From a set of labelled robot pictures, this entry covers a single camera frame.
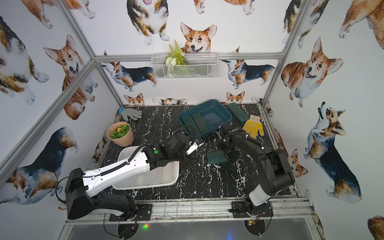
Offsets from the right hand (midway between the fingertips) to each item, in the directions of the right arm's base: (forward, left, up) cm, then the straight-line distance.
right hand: (221, 152), depth 88 cm
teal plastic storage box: (+34, +9, -8) cm, 37 cm away
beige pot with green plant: (+10, +60, +7) cm, 61 cm away
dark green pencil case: (+27, +13, -5) cm, 30 cm away
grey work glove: (+36, +68, -3) cm, 77 cm away
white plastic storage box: (-11, +31, -5) cm, 33 cm away
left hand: (-5, +14, +13) cm, 20 cm away
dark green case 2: (+34, -16, -4) cm, 38 cm away
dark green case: (+26, +21, -2) cm, 33 cm away
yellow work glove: (+24, -25, -6) cm, 35 cm away
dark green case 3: (+1, +2, -8) cm, 9 cm away
